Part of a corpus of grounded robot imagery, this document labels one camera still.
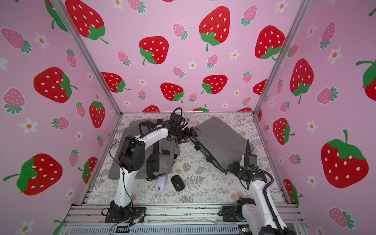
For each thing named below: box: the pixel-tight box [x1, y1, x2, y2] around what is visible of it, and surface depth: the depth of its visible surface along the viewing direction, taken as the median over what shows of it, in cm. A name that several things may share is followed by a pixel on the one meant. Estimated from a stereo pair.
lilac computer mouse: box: [154, 175, 168, 193], surface depth 84 cm
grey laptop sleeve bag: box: [189, 117, 255, 171], surface depth 98 cm
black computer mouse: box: [170, 174, 186, 192], surface depth 85 cm
